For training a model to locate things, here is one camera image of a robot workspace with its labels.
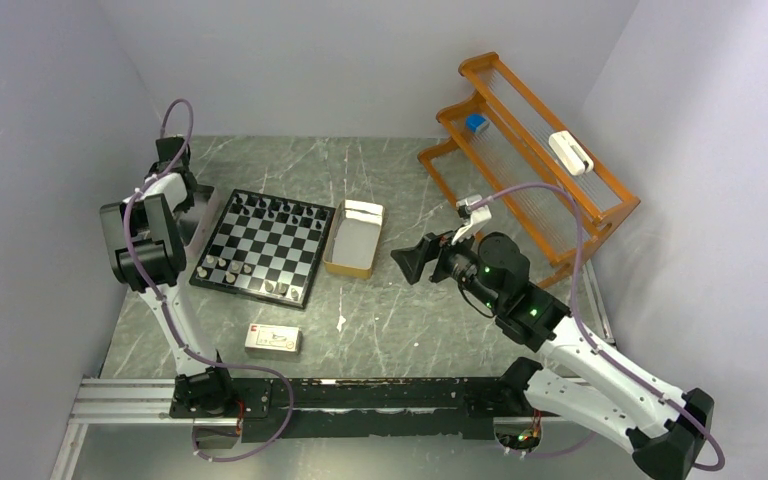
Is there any black white chess board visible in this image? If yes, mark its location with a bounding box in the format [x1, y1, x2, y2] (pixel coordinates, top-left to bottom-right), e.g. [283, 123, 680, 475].
[190, 189, 336, 310]

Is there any small printed card box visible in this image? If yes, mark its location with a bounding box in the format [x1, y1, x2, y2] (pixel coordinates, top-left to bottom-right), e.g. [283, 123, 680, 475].
[245, 323, 303, 354]

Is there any white plastic device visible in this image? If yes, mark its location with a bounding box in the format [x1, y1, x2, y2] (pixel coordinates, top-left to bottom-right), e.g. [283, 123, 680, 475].
[548, 130, 594, 176]

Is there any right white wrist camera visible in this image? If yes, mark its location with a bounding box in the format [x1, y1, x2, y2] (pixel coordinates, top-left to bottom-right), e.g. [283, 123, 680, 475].
[451, 194, 492, 245]

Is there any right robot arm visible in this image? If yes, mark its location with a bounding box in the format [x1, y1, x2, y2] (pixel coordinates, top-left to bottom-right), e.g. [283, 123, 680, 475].
[390, 232, 714, 479]

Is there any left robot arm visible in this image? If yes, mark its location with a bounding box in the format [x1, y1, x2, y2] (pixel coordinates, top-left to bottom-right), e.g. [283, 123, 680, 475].
[100, 136, 239, 417]

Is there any blue small block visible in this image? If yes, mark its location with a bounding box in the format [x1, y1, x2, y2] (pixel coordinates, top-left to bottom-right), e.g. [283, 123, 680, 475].
[464, 113, 489, 134]

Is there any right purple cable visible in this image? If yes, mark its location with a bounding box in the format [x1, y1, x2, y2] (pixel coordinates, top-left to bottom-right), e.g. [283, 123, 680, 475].
[466, 182, 726, 473]

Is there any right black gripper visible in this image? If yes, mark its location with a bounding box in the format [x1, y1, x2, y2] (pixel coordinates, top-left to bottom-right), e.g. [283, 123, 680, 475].
[390, 221, 502, 311]

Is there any orange wooden rack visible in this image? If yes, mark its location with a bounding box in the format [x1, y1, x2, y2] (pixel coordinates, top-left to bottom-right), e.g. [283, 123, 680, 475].
[418, 52, 640, 287]

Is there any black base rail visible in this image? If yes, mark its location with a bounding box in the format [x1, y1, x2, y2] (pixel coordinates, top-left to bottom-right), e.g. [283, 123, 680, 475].
[169, 377, 534, 442]

